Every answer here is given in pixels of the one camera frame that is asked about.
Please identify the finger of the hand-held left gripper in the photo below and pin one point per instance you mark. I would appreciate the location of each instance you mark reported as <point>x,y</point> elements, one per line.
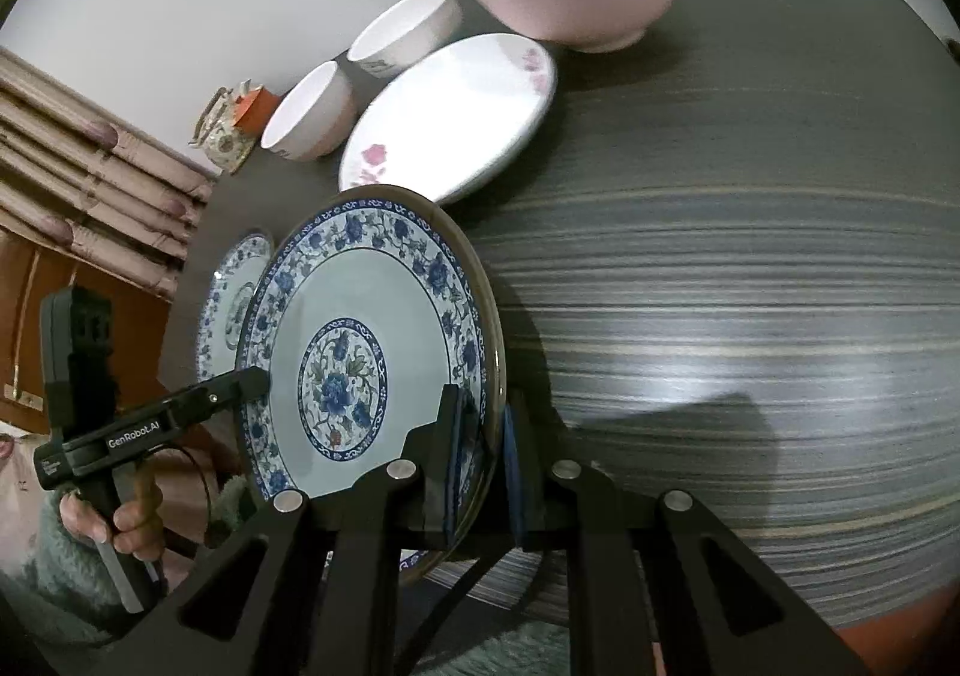
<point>225,394</point>

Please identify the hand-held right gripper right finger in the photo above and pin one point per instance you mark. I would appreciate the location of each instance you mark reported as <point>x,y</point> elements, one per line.
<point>516,481</point>

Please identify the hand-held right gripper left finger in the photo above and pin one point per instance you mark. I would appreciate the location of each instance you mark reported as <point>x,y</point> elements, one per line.
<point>442,466</point>

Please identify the blue floral plate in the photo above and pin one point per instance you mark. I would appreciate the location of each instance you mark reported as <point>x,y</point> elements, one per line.
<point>352,301</point>
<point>223,301</point>

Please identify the white bowl dark print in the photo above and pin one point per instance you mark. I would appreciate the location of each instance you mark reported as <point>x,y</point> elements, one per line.
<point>307,113</point>

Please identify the white plate pink flowers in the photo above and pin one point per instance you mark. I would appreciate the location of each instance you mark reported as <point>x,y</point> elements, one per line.
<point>450,113</point>

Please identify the white bowl light blue print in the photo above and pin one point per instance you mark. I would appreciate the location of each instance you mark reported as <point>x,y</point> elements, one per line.
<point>409,30</point>

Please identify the person's left forearm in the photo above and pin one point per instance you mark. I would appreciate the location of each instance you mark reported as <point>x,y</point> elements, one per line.
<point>52,578</point>

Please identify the person's left hand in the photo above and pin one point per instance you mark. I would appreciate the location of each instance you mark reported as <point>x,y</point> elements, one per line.
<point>135,518</point>

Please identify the brown wooden cabinet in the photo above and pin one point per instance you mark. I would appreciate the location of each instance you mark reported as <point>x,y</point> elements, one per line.
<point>135,331</point>

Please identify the pink patterned clothing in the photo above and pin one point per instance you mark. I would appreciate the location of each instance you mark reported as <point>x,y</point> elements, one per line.
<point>19,488</point>

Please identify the beige patterned curtain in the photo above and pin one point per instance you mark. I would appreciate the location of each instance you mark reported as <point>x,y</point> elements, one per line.
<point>90,181</point>

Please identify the floral ceramic teapot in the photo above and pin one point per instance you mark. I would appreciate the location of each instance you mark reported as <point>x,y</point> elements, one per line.
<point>225,145</point>

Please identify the orange lidded cup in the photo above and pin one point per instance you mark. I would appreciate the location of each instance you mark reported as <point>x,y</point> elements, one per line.
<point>256,109</point>

